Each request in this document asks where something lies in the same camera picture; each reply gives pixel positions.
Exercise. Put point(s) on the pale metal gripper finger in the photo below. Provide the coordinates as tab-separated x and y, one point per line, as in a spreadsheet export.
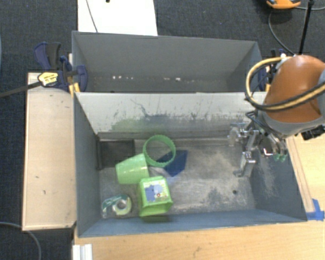
247	161
240	133

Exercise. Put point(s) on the grey metal bin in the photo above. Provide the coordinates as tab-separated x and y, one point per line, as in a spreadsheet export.
205	188

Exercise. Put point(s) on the blue triangular block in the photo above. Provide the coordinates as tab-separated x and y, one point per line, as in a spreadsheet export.
177	162

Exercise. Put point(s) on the green box with elephant print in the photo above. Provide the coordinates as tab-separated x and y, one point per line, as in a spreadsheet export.
154	194

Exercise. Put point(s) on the light green plastic cup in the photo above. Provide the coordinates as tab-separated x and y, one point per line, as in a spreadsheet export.
131	169

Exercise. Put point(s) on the dark flat block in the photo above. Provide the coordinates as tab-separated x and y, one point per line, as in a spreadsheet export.
115	152

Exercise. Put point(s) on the clear green tape dispenser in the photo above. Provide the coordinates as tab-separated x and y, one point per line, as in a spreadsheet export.
119	206

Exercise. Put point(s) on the pale wood flat board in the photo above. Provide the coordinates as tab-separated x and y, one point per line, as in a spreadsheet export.
48	156

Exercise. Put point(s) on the black cylinder on white bracket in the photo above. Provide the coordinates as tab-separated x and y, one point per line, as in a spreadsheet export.
312	133

